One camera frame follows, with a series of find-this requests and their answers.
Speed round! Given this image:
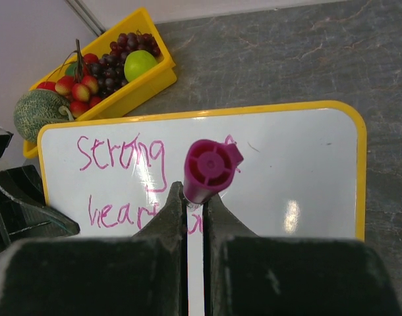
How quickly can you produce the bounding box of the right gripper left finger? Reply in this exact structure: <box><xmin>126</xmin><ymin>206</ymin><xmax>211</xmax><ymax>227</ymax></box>
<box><xmin>0</xmin><ymin>182</ymin><xmax>188</xmax><ymax>315</ymax></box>

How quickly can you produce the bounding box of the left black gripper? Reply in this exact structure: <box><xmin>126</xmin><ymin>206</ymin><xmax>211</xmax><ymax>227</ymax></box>
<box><xmin>0</xmin><ymin>165</ymin><xmax>80</xmax><ymax>253</ymax></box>

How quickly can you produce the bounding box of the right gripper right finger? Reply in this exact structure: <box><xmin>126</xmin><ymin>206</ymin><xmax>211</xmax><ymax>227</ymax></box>
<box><xmin>202</xmin><ymin>196</ymin><xmax>402</xmax><ymax>315</ymax></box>

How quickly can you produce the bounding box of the purple whiteboard marker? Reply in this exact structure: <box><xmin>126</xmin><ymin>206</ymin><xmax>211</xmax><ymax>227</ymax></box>
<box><xmin>183</xmin><ymin>139</ymin><xmax>244</xmax><ymax>213</ymax></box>

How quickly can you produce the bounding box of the yellow-framed whiteboard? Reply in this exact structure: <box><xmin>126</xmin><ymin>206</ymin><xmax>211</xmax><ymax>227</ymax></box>
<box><xmin>36</xmin><ymin>99</ymin><xmax>368</xmax><ymax>316</ymax></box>

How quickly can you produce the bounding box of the green netted melon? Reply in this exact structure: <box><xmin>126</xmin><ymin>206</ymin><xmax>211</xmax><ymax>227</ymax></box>
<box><xmin>13</xmin><ymin>89</ymin><xmax>74</xmax><ymax>143</ymax></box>

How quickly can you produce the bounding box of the red apple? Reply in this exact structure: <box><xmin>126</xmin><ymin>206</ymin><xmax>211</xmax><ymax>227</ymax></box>
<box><xmin>36</xmin><ymin>81</ymin><xmax>56</xmax><ymax>93</ymax></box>

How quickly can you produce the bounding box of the red cherry bunch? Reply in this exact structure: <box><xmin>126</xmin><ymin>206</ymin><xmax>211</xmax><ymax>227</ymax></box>
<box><xmin>55</xmin><ymin>39</ymin><xmax>102</xmax><ymax>120</ymax></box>

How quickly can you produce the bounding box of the green lime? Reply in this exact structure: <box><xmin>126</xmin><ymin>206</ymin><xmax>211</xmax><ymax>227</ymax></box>
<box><xmin>65</xmin><ymin>62</ymin><xmax>84</xmax><ymax>78</ymax></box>

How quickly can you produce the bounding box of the dark purple grape bunch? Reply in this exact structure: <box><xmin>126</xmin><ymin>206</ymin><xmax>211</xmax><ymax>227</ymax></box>
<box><xmin>98</xmin><ymin>30</ymin><xmax>161</xmax><ymax>99</ymax></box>

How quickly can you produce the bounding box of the light green apple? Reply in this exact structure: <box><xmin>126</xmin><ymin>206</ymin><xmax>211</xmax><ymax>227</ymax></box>
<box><xmin>124</xmin><ymin>50</ymin><xmax>158</xmax><ymax>82</ymax></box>

